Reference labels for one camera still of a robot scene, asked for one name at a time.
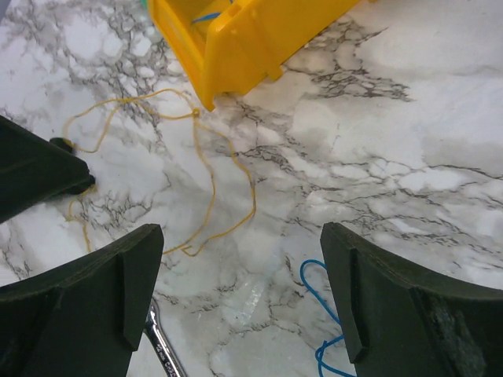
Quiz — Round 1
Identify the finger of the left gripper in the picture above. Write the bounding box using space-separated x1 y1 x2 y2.
1 116 95 222

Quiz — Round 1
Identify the silver ratchet wrench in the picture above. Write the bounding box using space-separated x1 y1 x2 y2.
144 298 187 377

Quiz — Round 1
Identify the orange plastic bin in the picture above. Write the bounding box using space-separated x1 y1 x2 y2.
146 0 357 111

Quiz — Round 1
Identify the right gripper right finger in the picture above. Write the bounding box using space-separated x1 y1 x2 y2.
320 222 502 376

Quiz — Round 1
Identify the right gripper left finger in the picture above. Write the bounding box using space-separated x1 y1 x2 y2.
1 224 164 376

